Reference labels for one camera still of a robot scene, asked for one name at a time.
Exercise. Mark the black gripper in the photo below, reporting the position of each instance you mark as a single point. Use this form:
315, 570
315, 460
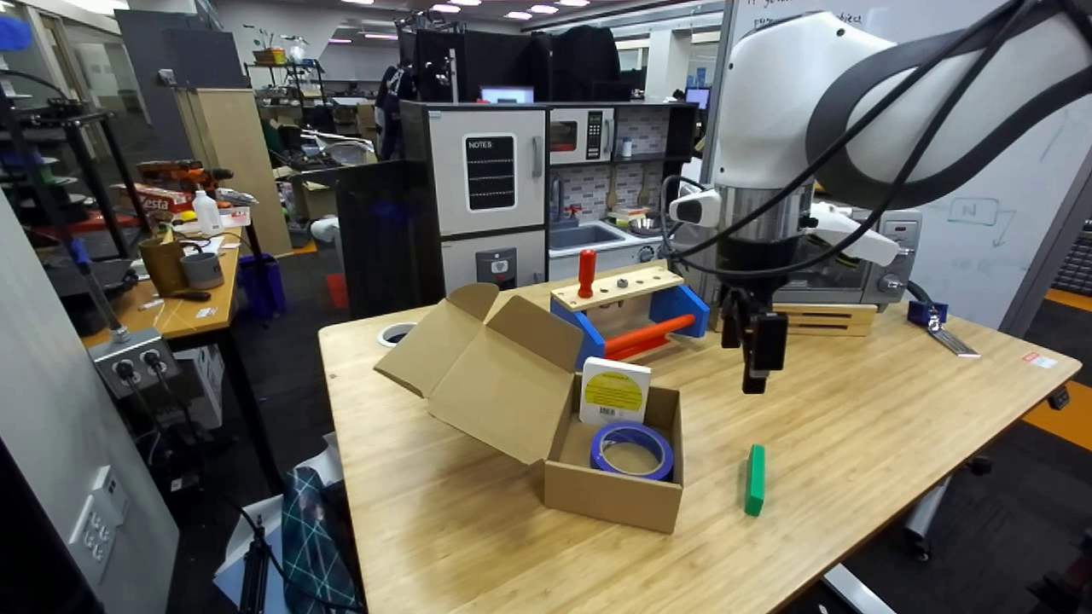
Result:
753, 276

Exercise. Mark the white yellow small book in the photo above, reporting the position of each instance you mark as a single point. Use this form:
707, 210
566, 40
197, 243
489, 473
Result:
611, 392

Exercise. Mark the blue masking tape roll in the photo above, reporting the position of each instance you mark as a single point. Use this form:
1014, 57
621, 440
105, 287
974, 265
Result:
633, 450

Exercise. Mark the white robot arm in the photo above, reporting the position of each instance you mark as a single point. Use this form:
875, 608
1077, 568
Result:
878, 124

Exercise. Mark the green block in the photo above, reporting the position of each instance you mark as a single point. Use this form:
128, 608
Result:
754, 482

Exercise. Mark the open cardboard box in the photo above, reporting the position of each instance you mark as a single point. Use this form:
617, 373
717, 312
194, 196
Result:
500, 371

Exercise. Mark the wooden slatted crate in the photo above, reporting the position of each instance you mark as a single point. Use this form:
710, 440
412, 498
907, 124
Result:
832, 320

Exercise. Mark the silver toaster oven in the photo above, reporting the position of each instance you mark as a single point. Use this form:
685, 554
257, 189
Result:
839, 258

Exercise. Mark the blue orange wooden toy bench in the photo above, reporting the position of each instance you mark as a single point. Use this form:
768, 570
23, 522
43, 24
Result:
629, 312

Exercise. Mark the toy kitchen playset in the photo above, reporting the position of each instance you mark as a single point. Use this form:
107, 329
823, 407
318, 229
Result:
515, 194

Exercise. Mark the red white warning sticker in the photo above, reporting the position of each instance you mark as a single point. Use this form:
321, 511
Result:
1041, 364

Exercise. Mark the wooden side desk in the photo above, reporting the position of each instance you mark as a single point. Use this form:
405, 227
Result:
183, 323

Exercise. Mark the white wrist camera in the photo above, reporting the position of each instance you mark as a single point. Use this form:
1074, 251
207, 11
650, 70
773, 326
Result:
697, 207

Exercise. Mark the blue handled scraper tool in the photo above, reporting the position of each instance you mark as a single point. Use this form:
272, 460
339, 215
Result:
934, 323

